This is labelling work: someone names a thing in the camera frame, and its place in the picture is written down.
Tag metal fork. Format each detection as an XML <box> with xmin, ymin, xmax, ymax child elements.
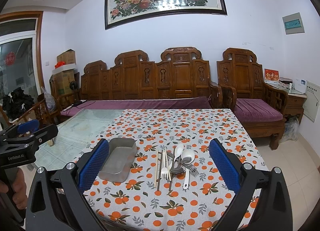
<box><xmin>166</xmin><ymin>151</ymin><xmax>200</xmax><ymax>177</ymax></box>

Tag white round ladle spoon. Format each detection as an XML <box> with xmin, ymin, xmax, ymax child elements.
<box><xmin>181</xmin><ymin>150</ymin><xmax>195</xmax><ymax>190</ymax></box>

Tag metal spoon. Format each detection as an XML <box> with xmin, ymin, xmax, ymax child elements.
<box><xmin>170</xmin><ymin>158</ymin><xmax>191</xmax><ymax>175</ymax></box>

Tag white plastic soup spoon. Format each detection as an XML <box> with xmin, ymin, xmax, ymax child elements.
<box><xmin>170</xmin><ymin>144</ymin><xmax>184</xmax><ymax>170</ymax></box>

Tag white plastic fork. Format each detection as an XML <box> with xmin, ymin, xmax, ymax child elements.
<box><xmin>161</xmin><ymin>150</ymin><xmax>169</xmax><ymax>180</ymax></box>

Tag dark brown chopstick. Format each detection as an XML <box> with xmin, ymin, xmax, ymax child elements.
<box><xmin>157</xmin><ymin>150</ymin><xmax>163</xmax><ymax>191</ymax></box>
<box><xmin>168</xmin><ymin>147</ymin><xmax>176</xmax><ymax>192</ymax></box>

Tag person's left hand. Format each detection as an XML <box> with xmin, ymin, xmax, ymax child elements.
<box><xmin>12</xmin><ymin>168</ymin><xmax>28</xmax><ymax>210</ymax></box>

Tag wooden chair at left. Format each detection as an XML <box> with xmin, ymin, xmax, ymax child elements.
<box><xmin>1</xmin><ymin>100</ymin><xmax>53</xmax><ymax>142</ymax></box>

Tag stacked cardboard boxes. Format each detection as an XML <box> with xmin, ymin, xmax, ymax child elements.
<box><xmin>50</xmin><ymin>49</ymin><xmax>76</xmax><ymax>97</ymax></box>

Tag small black fan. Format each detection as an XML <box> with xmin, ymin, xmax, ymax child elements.
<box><xmin>69</xmin><ymin>81</ymin><xmax>78</xmax><ymax>91</ymax></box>

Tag wooden framed glass door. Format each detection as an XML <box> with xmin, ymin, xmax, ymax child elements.
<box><xmin>0</xmin><ymin>10</ymin><xmax>45</xmax><ymax>111</ymax></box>

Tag grey metal tray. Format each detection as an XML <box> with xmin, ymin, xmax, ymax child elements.
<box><xmin>98</xmin><ymin>138</ymin><xmax>137</xmax><ymax>183</ymax></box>

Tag orange print tablecloth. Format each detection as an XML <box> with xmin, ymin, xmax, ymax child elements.
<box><xmin>84</xmin><ymin>109</ymin><xmax>267</xmax><ymax>230</ymax></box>

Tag purple armchair cushion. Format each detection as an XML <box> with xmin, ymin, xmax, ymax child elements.
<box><xmin>233</xmin><ymin>98</ymin><xmax>283</xmax><ymax>124</ymax></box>

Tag wooden side table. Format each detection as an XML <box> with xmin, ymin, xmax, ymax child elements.
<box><xmin>263</xmin><ymin>83</ymin><xmax>307</xmax><ymax>124</ymax></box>

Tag white router box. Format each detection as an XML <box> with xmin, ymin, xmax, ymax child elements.
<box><xmin>293</xmin><ymin>78</ymin><xmax>306</xmax><ymax>94</ymax></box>

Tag red calendar card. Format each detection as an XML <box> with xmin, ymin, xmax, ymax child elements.
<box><xmin>264</xmin><ymin>69</ymin><xmax>279</xmax><ymax>85</ymax></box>

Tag carved wooden armchair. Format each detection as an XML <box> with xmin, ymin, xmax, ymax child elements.
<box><xmin>217</xmin><ymin>48</ymin><xmax>285</xmax><ymax>150</ymax></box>

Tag carved wooden sofa bench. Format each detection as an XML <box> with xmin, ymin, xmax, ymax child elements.
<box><xmin>56</xmin><ymin>46</ymin><xmax>223</xmax><ymax>111</ymax></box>

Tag wall electrical panel box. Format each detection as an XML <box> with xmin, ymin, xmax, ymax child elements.
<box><xmin>283</xmin><ymin>13</ymin><xmax>305</xmax><ymax>35</ymax></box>

